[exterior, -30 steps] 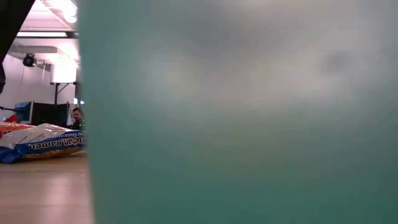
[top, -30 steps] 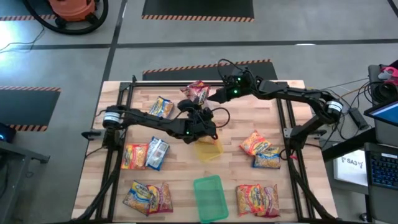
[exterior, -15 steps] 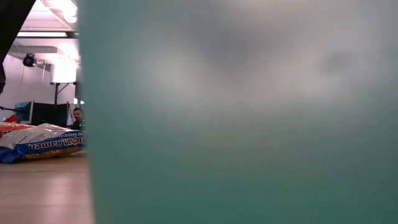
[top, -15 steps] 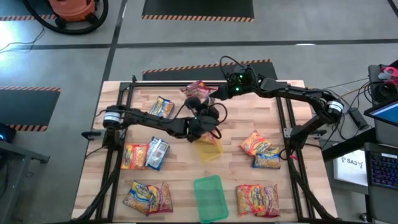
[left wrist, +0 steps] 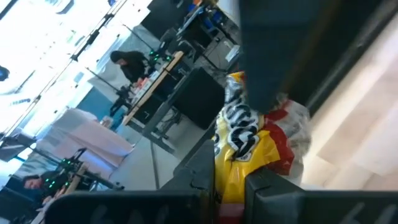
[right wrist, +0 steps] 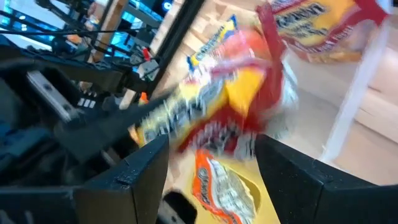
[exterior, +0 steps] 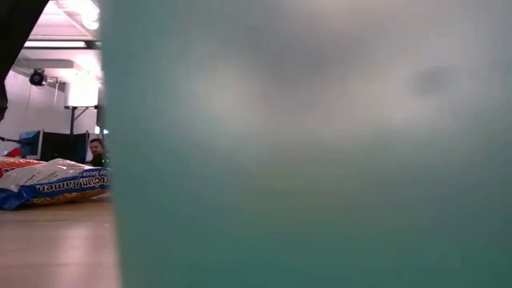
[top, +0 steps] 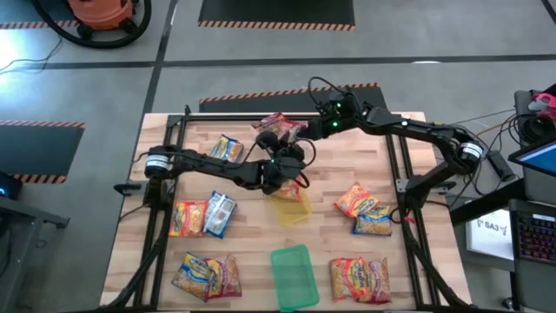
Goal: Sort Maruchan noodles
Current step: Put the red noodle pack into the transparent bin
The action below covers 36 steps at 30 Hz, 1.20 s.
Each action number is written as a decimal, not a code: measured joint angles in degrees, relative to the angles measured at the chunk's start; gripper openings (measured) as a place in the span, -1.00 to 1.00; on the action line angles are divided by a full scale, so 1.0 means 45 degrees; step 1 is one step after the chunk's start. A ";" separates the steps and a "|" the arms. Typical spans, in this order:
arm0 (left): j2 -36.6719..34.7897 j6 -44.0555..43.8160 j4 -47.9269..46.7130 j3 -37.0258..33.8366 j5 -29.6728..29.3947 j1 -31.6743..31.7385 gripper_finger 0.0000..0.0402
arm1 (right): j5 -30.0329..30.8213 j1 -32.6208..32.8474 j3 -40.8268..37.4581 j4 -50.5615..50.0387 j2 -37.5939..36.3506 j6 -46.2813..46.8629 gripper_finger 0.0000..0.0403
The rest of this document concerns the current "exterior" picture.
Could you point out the green plastic container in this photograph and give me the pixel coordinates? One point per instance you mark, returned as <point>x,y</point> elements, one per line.
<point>304,160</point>

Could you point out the blue Maruchan ramen packet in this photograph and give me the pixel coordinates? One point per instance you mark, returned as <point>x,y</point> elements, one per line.
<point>60,186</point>

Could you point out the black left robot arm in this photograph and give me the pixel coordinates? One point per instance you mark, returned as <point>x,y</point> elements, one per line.
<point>16,40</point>

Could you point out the orange Maruchan ramen packet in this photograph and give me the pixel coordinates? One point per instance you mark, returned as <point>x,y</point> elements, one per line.
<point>16,164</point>

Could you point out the person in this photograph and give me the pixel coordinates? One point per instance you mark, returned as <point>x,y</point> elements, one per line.
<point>97,152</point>

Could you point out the white hanging box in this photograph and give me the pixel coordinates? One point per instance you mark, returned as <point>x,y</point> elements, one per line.
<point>82,92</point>

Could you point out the black computer monitor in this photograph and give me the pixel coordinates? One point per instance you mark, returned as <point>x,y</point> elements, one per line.
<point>64,147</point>

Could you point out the round ceiling lamp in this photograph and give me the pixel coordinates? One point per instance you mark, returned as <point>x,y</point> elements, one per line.
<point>91,18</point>

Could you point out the blue-lit computer monitor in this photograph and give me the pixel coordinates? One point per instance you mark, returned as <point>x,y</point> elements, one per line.
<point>31,144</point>

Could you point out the red background object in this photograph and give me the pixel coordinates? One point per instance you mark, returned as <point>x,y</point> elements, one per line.
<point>14,153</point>

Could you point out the black background station frame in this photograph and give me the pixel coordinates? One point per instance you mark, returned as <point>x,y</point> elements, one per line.
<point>73,120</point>

